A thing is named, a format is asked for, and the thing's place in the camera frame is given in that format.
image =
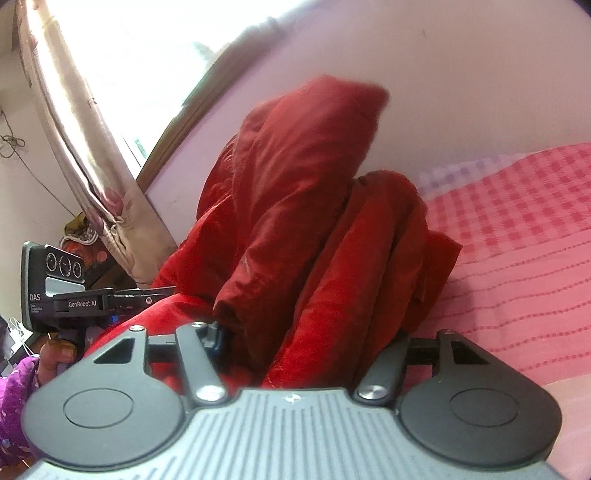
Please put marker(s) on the beige floral curtain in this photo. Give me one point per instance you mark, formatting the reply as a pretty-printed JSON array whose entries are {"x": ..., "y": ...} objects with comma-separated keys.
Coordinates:
[{"x": 87, "y": 152}]

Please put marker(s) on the pink checkered bedsheet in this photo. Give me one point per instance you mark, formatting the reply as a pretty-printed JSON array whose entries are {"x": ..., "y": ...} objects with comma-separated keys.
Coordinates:
[{"x": 517, "y": 258}]

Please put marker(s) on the brown wooden window frame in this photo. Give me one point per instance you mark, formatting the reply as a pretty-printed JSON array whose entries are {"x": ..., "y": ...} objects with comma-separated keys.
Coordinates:
[{"x": 184, "y": 124}]

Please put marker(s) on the person's left forearm purple sleeve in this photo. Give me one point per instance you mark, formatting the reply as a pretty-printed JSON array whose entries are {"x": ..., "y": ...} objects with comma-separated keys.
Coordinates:
[{"x": 16, "y": 406}]

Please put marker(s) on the person's left hand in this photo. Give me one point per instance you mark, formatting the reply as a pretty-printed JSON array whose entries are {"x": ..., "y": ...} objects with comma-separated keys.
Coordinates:
[{"x": 53, "y": 357}]

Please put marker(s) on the red padded jacket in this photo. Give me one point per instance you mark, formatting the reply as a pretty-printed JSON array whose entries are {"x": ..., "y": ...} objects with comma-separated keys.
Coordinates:
[{"x": 295, "y": 221}]

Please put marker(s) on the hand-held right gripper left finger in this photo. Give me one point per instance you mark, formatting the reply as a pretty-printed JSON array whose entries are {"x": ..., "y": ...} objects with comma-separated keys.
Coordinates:
[{"x": 218, "y": 345}]

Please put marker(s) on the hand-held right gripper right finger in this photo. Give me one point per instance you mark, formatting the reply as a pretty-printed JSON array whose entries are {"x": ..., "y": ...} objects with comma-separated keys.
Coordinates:
[{"x": 392, "y": 365}]

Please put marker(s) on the colourful cloth pile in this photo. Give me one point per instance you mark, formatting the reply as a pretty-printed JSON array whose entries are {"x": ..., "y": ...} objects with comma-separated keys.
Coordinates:
[{"x": 87, "y": 244}]

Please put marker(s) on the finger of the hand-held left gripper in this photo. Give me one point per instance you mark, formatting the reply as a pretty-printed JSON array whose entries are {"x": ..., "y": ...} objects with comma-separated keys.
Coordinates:
[{"x": 138, "y": 299}]

